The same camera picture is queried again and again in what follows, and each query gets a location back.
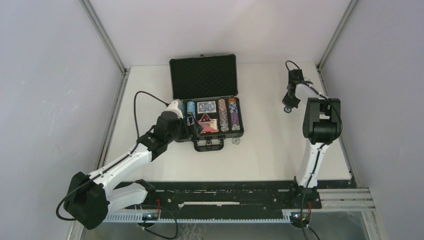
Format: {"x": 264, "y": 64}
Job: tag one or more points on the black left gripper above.
{"x": 194, "y": 127}

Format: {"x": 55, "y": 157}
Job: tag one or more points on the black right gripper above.
{"x": 290, "y": 104}

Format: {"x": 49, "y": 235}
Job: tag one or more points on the red triangular dealer button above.
{"x": 205, "y": 118}

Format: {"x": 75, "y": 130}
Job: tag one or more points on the red playing card deck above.
{"x": 209, "y": 126}

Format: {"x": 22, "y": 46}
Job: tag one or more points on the blue playing card deck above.
{"x": 206, "y": 107}

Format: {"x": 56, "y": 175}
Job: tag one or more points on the white poker chip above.
{"x": 235, "y": 140}

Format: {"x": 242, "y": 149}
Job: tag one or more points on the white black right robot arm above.
{"x": 322, "y": 124}

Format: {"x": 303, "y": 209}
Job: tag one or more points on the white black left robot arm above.
{"x": 91, "y": 197}

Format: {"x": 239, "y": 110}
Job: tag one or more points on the light blue red chip row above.
{"x": 190, "y": 111}

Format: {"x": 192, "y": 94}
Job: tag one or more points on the blue purple poker chip row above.
{"x": 234, "y": 114}

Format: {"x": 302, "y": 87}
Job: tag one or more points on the black poker chip case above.
{"x": 207, "y": 78}

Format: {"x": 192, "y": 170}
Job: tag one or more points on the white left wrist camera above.
{"x": 176, "y": 107}

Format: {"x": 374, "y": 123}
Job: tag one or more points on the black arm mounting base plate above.
{"x": 219, "y": 213}

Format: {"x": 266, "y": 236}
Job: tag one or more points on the aluminium frame rail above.
{"x": 348, "y": 198}

